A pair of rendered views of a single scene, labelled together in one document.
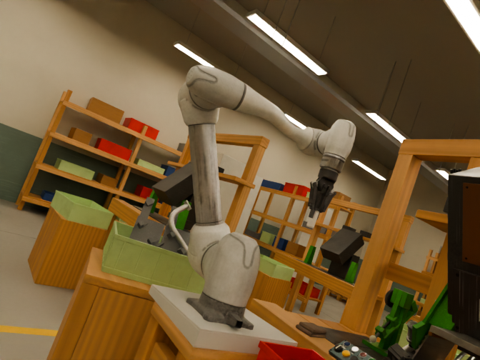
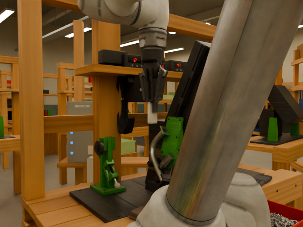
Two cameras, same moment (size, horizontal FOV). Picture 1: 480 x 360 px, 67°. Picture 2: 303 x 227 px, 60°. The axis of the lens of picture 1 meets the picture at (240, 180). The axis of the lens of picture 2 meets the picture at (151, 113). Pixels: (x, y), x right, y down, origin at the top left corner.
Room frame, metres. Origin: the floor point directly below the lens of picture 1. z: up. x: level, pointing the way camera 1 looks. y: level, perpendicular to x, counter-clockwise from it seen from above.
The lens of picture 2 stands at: (1.54, 0.52, 1.35)
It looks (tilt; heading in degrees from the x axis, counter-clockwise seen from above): 2 degrees down; 262
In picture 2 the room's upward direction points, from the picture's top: straight up
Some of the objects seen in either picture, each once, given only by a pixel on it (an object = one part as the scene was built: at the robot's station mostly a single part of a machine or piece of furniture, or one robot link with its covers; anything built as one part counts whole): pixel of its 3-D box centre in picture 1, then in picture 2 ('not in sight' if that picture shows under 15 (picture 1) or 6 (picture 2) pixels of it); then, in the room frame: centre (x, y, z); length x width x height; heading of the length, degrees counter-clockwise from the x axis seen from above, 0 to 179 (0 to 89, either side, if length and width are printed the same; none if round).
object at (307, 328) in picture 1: (311, 329); (144, 215); (1.43, -0.46, 0.91); 0.10 x 0.08 x 0.03; 129
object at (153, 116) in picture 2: (311, 218); (153, 112); (1.41, -0.32, 1.31); 0.03 x 0.01 x 0.07; 29
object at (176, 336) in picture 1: (211, 334); not in sight; (1.23, -0.09, 0.83); 0.32 x 0.32 x 0.04; 32
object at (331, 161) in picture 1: (331, 163); (152, 41); (1.42, -0.32, 1.54); 0.09 x 0.09 x 0.06
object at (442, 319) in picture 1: (451, 313); (176, 136); (1.22, -0.82, 1.17); 0.13 x 0.12 x 0.20; 29
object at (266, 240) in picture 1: (285, 236); not in sight; (7.66, -1.31, 1.13); 2.48 x 0.54 x 2.27; 35
